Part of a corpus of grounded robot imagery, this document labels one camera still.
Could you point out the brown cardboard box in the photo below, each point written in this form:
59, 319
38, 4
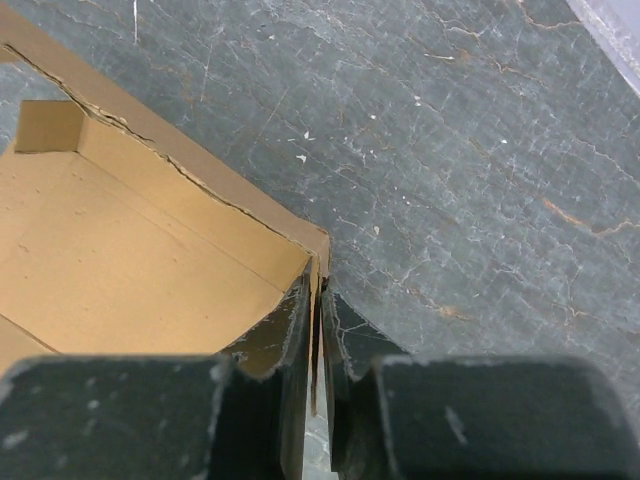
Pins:
120, 234

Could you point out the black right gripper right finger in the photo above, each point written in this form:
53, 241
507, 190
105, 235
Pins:
394, 415

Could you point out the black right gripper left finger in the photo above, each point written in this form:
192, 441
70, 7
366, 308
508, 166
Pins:
237, 414

